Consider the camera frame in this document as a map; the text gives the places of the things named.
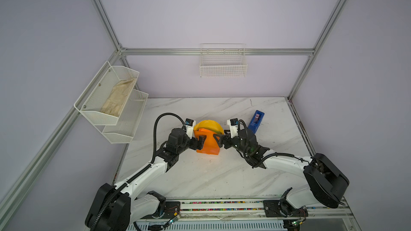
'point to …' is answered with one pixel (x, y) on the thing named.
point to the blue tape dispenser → (256, 121)
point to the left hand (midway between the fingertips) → (198, 136)
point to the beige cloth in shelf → (118, 98)
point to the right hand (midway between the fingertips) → (216, 135)
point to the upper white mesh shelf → (103, 100)
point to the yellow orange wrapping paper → (208, 128)
